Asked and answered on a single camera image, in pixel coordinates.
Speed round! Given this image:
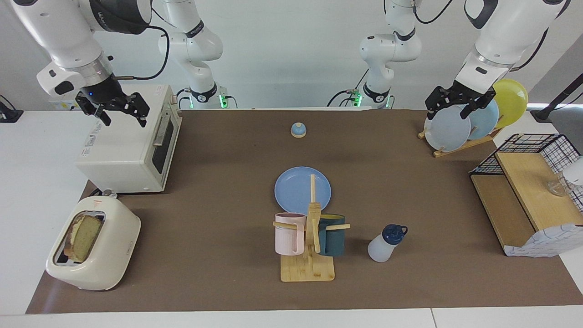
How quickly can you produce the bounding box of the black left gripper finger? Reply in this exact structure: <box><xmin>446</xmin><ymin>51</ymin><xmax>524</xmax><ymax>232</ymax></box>
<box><xmin>426</xmin><ymin>87</ymin><xmax>451</xmax><ymax>120</ymax></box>
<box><xmin>460</xmin><ymin>90</ymin><xmax>496</xmax><ymax>120</ymax></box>

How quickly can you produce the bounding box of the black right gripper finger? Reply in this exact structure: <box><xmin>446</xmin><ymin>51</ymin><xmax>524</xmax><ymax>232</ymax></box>
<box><xmin>75</xmin><ymin>92</ymin><xmax>112</xmax><ymax>127</ymax></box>
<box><xmin>119</xmin><ymin>92</ymin><xmax>150</xmax><ymax>127</ymax></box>

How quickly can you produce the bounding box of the toasted bread slice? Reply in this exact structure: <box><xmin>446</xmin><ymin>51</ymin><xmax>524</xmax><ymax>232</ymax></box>
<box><xmin>63</xmin><ymin>214</ymin><xmax>104</xmax><ymax>264</ymax></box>

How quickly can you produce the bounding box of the translucent seasoning bottle blue cap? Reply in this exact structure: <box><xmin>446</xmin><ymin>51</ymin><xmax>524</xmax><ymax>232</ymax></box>
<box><xmin>368</xmin><ymin>224</ymin><xmax>409</xmax><ymax>263</ymax></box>

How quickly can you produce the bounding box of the light blue plate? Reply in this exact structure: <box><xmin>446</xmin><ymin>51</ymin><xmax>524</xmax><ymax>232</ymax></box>
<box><xmin>468</xmin><ymin>98</ymin><xmax>500</xmax><ymax>140</ymax></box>

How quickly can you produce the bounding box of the yellow plate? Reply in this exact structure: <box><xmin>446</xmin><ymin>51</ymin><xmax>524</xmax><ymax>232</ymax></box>
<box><xmin>493</xmin><ymin>79</ymin><xmax>529</xmax><ymax>129</ymax></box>

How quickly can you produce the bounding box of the wooden plate rack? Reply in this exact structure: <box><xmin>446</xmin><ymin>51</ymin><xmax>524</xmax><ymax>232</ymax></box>
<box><xmin>418</xmin><ymin>114</ymin><xmax>504</xmax><ymax>158</ymax></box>

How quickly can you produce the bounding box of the pale grey plate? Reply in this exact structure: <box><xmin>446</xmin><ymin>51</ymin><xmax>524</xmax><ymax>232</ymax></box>
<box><xmin>424</xmin><ymin>109</ymin><xmax>471</xmax><ymax>152</ymax></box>

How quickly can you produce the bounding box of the periwinkle blue plate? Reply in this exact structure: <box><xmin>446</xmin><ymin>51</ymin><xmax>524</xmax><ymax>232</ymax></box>
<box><xmin>274</xmin><ymin>166</ymin><xmax>332</xmax><ymax>215</ymax></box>

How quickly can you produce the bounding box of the white power box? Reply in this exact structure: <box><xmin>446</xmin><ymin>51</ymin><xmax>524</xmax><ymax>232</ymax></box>
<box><xmin>48</xmin><ymin>97</ymin><xmax>85</xmax><ymax>111</ymax></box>

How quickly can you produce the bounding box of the white toaster oven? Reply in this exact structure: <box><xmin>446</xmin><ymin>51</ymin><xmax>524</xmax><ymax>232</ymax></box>
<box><xmin>75</xmin><ymin>84</ymin><xmax>183</xmax><ymax>194</ymax></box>

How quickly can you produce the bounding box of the wooden two-tier shelf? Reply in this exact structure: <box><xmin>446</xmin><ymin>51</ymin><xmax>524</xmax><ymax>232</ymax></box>
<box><xmin>470</xmin><ymin>152</ymin><xmax>583</xmax><ymax>256</ymax></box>

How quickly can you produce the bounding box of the brown table mat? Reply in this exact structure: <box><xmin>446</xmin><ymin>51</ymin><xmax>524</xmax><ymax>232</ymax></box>
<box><xmin>25</xmin><ymin>108</ymin><xmax>583</xmax><ymax>315</ymax></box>

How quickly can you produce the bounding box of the clear glass cup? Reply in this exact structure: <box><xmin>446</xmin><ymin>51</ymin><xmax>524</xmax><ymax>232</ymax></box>
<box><xmin>546</xmin><ymin>177</ymin><xmax>571</xmax><ymax>197</ymax></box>

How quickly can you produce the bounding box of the cream two-slot toaster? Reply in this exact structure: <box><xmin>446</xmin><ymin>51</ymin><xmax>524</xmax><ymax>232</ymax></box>
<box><xmin>46</xmin><ymin>196</ymin><xmax>142</xmax><ymax>292</ymax></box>

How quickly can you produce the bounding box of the white blue-grid cloth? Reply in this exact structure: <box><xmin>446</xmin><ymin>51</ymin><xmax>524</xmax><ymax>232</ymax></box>
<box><xmin>503</xmin><ymin>223</ymin><xmax>583</xmax><ymax>258</ymax></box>

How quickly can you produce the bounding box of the dark teal mug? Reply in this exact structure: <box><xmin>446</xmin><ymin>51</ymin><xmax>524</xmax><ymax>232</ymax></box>
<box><xmin>317</xmin><ymin>214</ymin><xmax>346</xmax><ymax>256</ymax></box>

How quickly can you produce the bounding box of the pink ribbed mug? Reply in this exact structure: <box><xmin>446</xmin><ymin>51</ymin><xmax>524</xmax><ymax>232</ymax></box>
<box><xmin>275</xmin><ymin>212</ymin><xmax>307</xmax><ymax>256</ymax></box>

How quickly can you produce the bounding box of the wooden mug rack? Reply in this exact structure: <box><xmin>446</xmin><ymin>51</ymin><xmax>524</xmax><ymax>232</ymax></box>
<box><xmin>272</xmin><ymin>174</ymin><xmax>351</xmax><ymax>283</ymax></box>

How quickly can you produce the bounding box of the black base cable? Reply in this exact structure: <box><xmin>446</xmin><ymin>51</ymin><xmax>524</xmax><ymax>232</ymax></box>
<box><xmin>327</xmin><ymin>68</ymin><xmax>370</xmax><ymax>108</ymax></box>
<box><xmin>175</xmin><ymin>87</ymin><xmax>238</xmax><ymax>110</ymax></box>

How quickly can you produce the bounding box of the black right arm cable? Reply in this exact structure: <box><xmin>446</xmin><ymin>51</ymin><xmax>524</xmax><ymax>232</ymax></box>
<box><xmin>112</xmin><ymin>25</ymin><xmax>171</xmax><ymax>82</ymax></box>

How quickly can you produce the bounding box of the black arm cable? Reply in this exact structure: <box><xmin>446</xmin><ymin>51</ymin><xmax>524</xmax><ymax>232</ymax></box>
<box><xmin>412</xmin><ymin>0</ymin><xmax>549</xmax><ymax>73</ymax></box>
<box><xmin>112</xmin><ymin>25</ymin><xmax>171</xmax><ymax>82</ymax></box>

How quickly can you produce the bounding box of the black camera stand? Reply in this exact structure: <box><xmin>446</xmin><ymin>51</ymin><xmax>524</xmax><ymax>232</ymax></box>
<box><xmin>531</xmin><ymin>73</ymin><xmax>583</xmax><ymax>123</ymax></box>

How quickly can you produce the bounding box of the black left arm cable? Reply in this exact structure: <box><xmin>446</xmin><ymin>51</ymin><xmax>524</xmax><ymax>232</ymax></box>
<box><xmin>412</xmin><ymin>0</ymin><xmax>549</xmax><ymax>73</ymax></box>

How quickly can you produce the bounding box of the black clamp mount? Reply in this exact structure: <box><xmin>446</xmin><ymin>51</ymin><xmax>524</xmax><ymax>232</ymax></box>
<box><xmin>0</xmin><ymin>95</ymin><xmax>24</xmax><ymax>123</ymax></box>

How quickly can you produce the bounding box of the black wire basket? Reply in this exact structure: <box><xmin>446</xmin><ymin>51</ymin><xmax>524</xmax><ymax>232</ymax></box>
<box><xmin>469</xmin><ymin>133</ymin><xmax>583</xmax><ymax>215</ymax></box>

